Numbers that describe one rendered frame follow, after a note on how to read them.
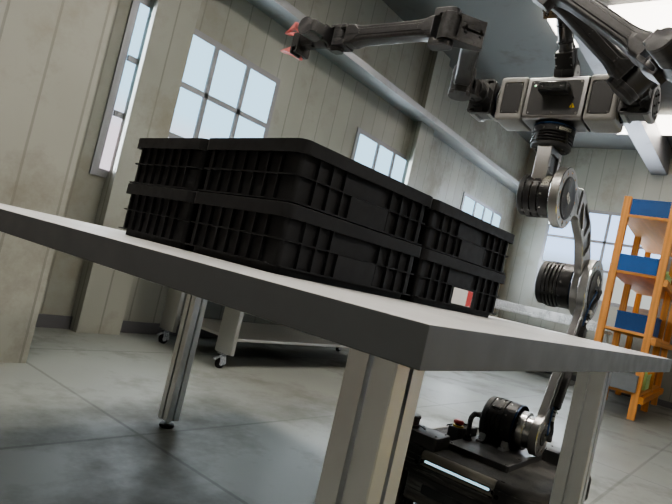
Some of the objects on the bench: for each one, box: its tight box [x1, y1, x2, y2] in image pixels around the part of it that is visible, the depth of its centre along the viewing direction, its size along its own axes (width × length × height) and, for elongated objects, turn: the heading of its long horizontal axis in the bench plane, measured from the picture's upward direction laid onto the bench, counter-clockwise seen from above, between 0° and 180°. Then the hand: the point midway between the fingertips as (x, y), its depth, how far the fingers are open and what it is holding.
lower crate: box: [118, 183, 199, 252], centre depth 137 cm, size 40×30×12 cm
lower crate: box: [185, 191, 422, 300], centre depth 117 cm, size 40×30×12 cm
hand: (285, 42), depth 193 cm, fingers open, 6 cm apart
